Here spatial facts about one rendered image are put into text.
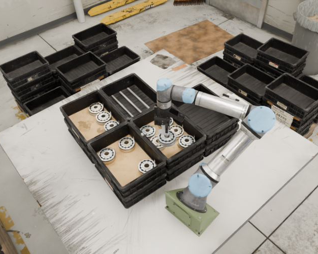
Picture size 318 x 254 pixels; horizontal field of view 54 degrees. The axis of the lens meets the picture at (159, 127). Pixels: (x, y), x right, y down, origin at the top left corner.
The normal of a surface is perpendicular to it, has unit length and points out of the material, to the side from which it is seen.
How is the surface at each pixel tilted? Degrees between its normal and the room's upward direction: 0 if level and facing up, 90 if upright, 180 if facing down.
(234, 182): 0
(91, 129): 0
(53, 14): 90
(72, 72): 0
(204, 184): 55
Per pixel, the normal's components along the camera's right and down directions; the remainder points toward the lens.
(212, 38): -0.04, -0.68
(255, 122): -0.22, -0.04
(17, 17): 0.64, 0.55
